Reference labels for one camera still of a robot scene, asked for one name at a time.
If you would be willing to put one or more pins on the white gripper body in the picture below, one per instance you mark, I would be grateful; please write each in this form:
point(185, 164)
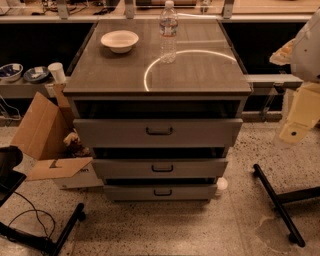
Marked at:
point(307, 55)

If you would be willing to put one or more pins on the grey bottom drawer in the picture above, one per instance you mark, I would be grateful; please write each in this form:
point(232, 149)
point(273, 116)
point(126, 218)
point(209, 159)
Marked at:
point(160, 192)

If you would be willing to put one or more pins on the grey drawer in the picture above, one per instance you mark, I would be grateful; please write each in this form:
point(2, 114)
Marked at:
point(159, 168)
point(157, 133)
point(160, 192)

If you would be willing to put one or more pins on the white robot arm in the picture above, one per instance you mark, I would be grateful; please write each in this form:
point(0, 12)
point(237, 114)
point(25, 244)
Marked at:
point(303, 55)

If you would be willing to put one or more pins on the grey top drawer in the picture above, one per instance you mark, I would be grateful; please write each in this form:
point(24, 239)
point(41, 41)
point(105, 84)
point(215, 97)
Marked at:
point(157, 133)

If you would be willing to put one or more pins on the grey drawer cabinet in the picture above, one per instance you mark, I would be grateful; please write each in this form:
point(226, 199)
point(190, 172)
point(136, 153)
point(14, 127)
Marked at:
point(204, 82)

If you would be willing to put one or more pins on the grey middle drawer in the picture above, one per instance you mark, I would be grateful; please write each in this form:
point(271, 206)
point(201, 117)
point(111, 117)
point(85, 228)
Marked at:
point(159, 168)

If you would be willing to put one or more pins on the open cardboard box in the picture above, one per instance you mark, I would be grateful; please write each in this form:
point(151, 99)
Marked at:
point(41, 135)

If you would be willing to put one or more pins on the black stand base right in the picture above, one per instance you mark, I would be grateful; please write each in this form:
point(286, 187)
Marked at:
point(279, 201)

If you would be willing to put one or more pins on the black stand base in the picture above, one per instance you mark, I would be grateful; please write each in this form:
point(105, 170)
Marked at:
point(10, 180)
point(279, 201)

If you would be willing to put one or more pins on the white round object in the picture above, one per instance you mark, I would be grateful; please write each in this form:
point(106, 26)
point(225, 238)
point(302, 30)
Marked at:
point(222, 185)

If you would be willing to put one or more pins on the clear plastic water bottle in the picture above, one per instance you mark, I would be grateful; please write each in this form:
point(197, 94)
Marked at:
point(168, 25)

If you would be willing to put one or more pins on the white bowl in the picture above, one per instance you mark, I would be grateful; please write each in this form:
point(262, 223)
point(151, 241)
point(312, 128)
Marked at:
point(120, 41)

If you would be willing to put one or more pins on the white paper cup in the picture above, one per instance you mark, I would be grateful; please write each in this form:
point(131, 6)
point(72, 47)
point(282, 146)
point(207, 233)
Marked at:
point(57, 71)

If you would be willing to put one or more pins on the blue patterned bowl right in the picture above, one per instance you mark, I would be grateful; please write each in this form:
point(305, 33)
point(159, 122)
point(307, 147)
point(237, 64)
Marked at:
point(36, 75)

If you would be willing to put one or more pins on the blue patterned bowl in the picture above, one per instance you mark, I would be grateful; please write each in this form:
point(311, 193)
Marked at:
point(11, 72)
point(36, 75)

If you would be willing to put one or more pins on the blue patterned bowl left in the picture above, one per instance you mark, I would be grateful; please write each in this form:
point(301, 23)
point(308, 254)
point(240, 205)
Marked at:
point(11, 72)

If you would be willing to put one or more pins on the black stand base left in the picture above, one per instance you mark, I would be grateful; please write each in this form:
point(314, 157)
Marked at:
point(10, 180)

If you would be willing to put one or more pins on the grey wall shelf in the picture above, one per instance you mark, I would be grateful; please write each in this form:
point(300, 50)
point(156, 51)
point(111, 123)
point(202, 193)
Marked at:
point(24, 89)

